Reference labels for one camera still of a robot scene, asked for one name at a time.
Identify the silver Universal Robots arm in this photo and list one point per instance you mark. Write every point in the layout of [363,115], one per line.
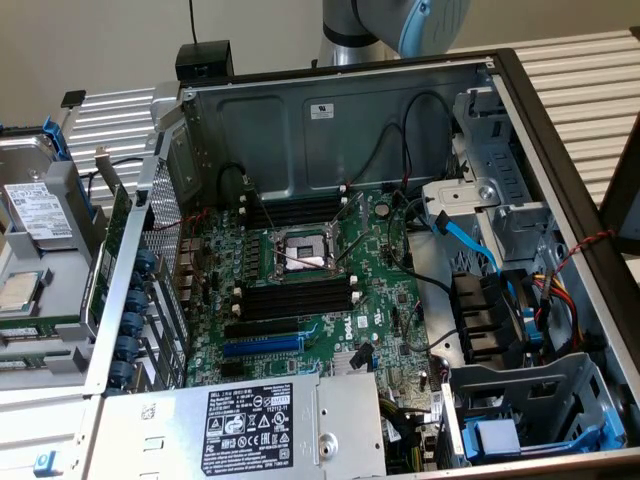
[345,30]

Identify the short black expansion slot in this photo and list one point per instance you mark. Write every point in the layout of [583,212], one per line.
[232,369]

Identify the silver post with black cap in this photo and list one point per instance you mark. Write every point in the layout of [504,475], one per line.
[73,98]

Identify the silver chipset heat sink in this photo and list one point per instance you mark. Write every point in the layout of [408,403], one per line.
[345,364]

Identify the metal CPU socket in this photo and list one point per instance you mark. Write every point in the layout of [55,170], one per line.
[305,252]

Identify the long black expansion slot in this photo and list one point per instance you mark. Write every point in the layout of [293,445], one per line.
[260,328]

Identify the blue disk tray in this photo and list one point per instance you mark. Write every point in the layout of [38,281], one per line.
[495,435]

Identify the silver hard disk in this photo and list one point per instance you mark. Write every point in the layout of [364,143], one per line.
[30,165]

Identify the blue disk bracket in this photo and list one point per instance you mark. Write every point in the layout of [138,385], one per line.
[57,140]

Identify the silver power supply unit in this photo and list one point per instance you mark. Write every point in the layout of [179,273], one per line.
[160,430]

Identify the grey parts rack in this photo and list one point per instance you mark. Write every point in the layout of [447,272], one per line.
[65,260]

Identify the black fan shroud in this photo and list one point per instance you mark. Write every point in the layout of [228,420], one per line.
[480,315]

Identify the green Dell motherboard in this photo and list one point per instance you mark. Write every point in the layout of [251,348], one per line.
[380,280]

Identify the dark panel at table edge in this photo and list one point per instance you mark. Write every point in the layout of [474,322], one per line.
[622,190]

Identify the open grey PC case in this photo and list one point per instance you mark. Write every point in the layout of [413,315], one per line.
[260,130]

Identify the grey optical drive cage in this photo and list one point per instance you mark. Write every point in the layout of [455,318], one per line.
[500,165]

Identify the square silver CPU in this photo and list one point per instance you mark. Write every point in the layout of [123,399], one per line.
[17,291]

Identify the raised metal socket cover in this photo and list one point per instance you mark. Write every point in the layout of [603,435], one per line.
[348,207]

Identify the grey disk bay cage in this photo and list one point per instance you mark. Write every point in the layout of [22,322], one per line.
[550,380]

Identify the blue case latch button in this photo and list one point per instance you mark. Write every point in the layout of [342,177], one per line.
[46,462]

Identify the round coin battery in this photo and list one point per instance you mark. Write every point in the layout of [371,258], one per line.
[383,209]

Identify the blue card retention clip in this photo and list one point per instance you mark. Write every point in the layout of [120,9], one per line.
[146,260]
[128,347]
[121,374]
[132,324]
[136,301]

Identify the green graphics card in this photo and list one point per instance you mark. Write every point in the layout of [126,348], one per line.
[107,240]

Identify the blue expansion slot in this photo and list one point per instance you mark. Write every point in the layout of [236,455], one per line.
[265,346]

